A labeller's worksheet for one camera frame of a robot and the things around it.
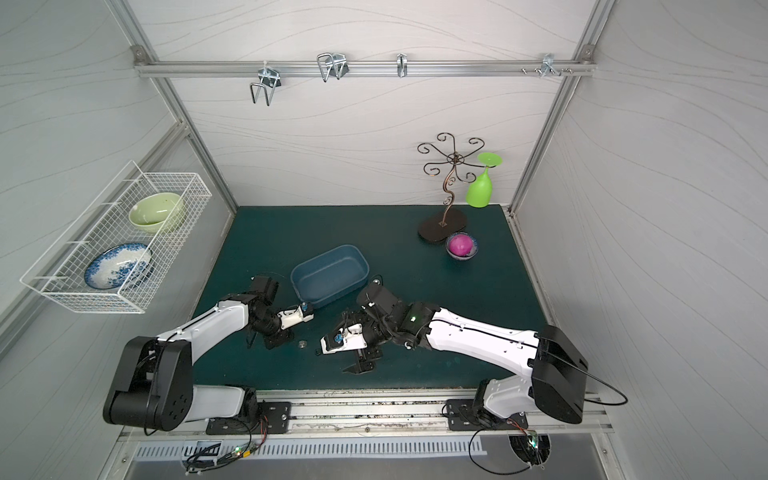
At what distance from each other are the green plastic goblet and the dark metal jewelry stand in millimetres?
15

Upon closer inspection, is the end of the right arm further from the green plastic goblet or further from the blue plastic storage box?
the green plastic goblet

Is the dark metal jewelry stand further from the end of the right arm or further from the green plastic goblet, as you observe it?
the end of the right arm

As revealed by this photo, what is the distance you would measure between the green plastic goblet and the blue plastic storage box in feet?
1.39

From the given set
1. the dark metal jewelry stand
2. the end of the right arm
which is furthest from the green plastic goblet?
the end of the right arm

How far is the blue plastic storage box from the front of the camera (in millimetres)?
931

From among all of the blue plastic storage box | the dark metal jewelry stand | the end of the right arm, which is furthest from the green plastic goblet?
the end of the right arm

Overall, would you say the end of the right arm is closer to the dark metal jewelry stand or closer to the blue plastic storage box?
the blue plastic storage box

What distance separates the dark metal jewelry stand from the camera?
2.95ft

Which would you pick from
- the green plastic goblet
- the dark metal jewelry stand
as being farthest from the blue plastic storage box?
the green plastic goblet

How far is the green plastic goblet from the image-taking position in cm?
92

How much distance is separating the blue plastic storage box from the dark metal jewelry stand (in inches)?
11.0

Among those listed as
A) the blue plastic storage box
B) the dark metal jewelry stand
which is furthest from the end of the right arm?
the dark metal jewelry stand

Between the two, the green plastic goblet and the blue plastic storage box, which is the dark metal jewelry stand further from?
the blue plastic storage box
